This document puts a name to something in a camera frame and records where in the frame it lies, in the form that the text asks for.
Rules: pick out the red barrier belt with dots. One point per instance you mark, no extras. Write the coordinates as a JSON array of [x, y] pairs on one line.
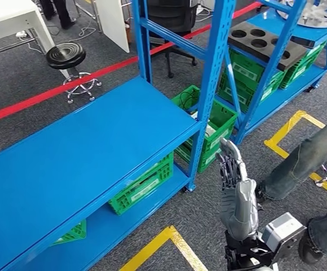
[[25, 104]]

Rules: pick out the white desk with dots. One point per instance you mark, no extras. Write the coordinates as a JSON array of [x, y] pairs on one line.
[[11, 15]]

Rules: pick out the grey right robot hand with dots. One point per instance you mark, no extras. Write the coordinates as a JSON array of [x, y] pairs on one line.
[[239, 213]]

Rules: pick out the black round stool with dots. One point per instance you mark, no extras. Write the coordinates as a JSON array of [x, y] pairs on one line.
[[66, 56]]

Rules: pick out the metal frame table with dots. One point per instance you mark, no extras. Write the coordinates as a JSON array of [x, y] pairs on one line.
[[112, 22]]

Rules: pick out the white power strip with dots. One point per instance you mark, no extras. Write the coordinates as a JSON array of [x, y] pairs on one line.
[[21, 34]]

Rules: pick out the black office chair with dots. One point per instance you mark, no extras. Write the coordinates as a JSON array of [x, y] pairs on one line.
[[172, 15]]

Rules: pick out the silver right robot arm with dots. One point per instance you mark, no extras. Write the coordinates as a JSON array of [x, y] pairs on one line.
[[239, 250]]

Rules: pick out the green plastic crate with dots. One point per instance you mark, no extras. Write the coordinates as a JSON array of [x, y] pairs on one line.
[[220, 123], [141, 187], [73, 233], [301, 67], [245, 74]]

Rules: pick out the person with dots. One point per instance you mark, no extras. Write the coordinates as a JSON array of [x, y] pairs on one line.
[[59, 11], [307, 157]]

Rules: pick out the black foam tray with holes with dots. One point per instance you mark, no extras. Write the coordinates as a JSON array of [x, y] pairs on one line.
[[253, 52]]

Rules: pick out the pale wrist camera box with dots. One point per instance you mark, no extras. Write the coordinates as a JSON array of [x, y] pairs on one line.
[[282, 230]]

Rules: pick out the blue metal shelf rack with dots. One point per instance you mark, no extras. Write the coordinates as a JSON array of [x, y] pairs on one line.
[[279, 97], [81, 149]]

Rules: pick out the yellow floor tape square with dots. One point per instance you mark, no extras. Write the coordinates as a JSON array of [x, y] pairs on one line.
[[276, 144]]

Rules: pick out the silver wheel hubcap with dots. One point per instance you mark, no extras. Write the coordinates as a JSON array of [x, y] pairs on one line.
[[315, 15]]

